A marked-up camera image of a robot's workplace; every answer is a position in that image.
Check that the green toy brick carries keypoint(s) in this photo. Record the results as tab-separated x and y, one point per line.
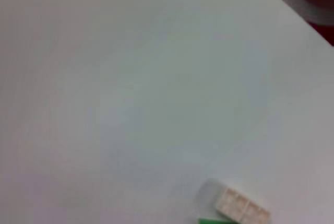
211	221

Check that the white translucent toy brick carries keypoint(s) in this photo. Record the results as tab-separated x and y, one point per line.
240	205

